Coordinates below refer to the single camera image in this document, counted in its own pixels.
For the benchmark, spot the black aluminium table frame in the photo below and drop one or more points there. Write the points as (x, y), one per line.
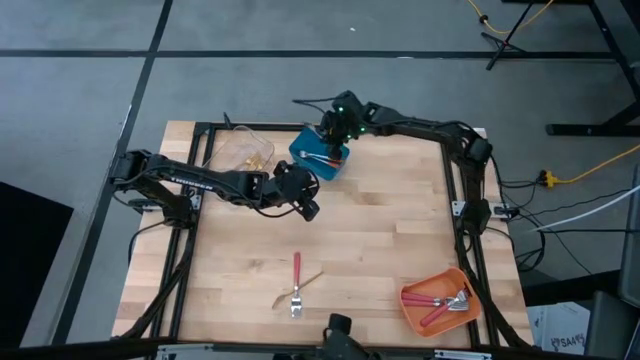
(277, 128)

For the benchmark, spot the clear plastic bin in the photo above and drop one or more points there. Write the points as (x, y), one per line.
(235, 145)

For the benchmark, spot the black frame bracket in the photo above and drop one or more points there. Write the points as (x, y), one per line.
(227, 120)

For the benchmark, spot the black standing desk frame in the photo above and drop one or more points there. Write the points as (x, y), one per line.
(590, 130)

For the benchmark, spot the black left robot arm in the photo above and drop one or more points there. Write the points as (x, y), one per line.
(200, 182)

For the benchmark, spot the dark grey cabinet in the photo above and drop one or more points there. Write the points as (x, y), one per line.
(631, 240)

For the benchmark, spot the white printed cardboard box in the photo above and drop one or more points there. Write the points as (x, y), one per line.
(555, 325)

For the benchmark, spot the gold wooden cutlery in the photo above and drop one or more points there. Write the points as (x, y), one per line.
(250, 162)

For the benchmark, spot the orange plastic bin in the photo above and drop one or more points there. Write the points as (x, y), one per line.
(435, 330)

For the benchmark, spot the black front crossbar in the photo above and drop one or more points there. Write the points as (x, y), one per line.
(270, 347)

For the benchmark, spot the blue plastic bin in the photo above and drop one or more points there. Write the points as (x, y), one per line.
(300, 145)

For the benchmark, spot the dark grey case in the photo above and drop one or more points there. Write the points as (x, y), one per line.
(610, 330)

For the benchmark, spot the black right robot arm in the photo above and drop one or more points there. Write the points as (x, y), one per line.
(425, 126)

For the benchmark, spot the black tripod stand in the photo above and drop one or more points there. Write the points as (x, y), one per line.
(505, 44)

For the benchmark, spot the black floor mat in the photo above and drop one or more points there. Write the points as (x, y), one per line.
(30, 260)

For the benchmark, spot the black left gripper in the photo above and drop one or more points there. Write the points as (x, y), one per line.
(282, 185)

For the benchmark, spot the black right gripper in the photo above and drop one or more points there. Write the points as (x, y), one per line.
(355, 117)

